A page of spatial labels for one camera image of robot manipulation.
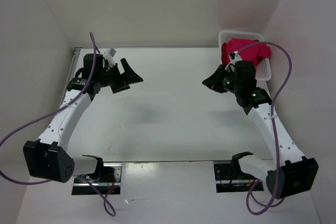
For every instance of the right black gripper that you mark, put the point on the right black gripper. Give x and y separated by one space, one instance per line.
213 82

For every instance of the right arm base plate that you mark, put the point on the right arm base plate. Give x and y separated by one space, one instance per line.
227 182

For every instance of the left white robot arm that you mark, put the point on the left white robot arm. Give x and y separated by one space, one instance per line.
47 157

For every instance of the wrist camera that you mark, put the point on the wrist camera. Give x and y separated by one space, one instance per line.
108 56
234 57

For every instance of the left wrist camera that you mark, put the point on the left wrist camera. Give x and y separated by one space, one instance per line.
108 56

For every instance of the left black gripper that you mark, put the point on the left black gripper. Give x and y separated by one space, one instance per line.
130 77

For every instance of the white plastic basket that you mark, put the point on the white plastic basket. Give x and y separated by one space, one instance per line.
263 72

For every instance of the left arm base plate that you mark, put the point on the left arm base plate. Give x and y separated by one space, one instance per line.
110 179

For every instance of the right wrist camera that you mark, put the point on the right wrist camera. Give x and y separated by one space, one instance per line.
234 57

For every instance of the magenta t shirt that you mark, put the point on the magenta t shirt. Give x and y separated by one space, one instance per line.
254 54

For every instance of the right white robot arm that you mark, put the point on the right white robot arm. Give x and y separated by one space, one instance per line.
293 172

